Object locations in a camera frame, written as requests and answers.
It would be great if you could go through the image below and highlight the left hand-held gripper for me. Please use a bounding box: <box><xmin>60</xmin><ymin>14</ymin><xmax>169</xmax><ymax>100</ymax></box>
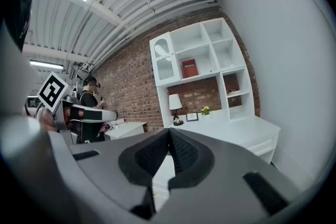
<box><xmin>36</xmin><ymin>71</ymin><xmax>119</xmax><ymax>140</ymax></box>

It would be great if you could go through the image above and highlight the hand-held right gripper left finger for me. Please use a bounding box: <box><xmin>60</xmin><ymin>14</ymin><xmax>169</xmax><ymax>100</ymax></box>
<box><xmin>68</xmin><ymin>128</ymin><xmax>171</xmax><ymax>220</ymax></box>

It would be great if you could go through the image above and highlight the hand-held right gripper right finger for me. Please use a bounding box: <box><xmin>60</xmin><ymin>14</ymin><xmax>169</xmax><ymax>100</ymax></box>
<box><xmin>157</xmin><ymin>127</ymin><xmax>302</xmax><ymax>224</ymax></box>

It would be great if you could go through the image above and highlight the person's left forearm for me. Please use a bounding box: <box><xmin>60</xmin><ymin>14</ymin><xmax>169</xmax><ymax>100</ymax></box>
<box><xmin>39</xmin><ymin>109</ymin><xmax>58</xmax><ymax>132</ymax></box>

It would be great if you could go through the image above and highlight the person's left hand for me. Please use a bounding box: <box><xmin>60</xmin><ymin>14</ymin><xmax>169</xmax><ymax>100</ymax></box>
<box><xmin>65</xmin><ymin>109</ymin><xmax>85</xmax><ymax>131</ymax></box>

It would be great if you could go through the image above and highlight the white side table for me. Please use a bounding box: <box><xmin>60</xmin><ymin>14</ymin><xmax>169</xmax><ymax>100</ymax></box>
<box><xmin>104</xmin><ymin>122</ymin><xmax>148</xmax><ymax>141</ymax></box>

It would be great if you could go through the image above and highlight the white desk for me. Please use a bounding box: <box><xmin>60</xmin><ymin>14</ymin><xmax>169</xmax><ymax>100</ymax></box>
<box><xmin>164</xmin><ymin>115</ymin><xmax>281</xmax><ymax>165</ymax></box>

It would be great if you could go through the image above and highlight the dark ceiling fixture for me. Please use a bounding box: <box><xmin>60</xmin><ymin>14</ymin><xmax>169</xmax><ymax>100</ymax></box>
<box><xmin>69</xmin><ymin>61</ymin><xmax>87</xmax><ymax>80</ymax></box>

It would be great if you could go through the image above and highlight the yellow flower plant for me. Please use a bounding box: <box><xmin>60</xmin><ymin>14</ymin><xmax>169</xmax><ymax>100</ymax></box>
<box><xmin>201</xmin><ymin>106</ymin><xmax>212</xmax><ymax>120</ymax></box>

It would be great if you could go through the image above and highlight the white shade table lamp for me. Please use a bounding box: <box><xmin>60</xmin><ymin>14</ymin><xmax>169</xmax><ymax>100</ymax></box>
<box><xmin>169</xmin><ymin>93</ymin><xmax>184</xmax><ymax>126</ymax></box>

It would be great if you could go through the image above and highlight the ribbed glass cabinet door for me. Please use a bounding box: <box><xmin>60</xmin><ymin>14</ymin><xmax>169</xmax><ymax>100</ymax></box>
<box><xmin>149</xmin><ymin>31</ymin><xmax>182</xmax><ymax>87</ymax></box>

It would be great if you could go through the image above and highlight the tube ceiling light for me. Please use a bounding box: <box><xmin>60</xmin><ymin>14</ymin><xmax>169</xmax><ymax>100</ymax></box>
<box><xmin>29</xmin><ymin>59</ymin><xmax>65</xmax><ymax>70</ymax></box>

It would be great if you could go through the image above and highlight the red book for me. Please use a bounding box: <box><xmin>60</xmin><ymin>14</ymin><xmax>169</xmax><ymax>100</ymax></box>
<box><xmin>181</xmin><ymin>59</ymin><xmax>200</xmax><ymax>79</ymax></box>

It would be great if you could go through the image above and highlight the white shelf unit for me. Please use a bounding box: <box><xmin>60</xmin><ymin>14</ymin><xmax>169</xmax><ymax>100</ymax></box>
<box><xmin>149</xmin><ymin>17</ymin><xmax>255</xmax><ymax>129</ymax></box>

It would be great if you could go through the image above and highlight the bundle of white ceiling pipes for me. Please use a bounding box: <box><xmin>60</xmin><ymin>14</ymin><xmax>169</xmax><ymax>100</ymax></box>
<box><xmin>86</xmin><ymin>0</ymin><xmax>216</xmax><ymax>69</ymax></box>

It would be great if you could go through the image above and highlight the person's black shirt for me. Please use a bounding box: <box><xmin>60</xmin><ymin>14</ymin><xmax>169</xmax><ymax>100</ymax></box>
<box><xmin>4</xmin><ymin>0</ymin><xmax>36</xmax><ymax>52</ymax></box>

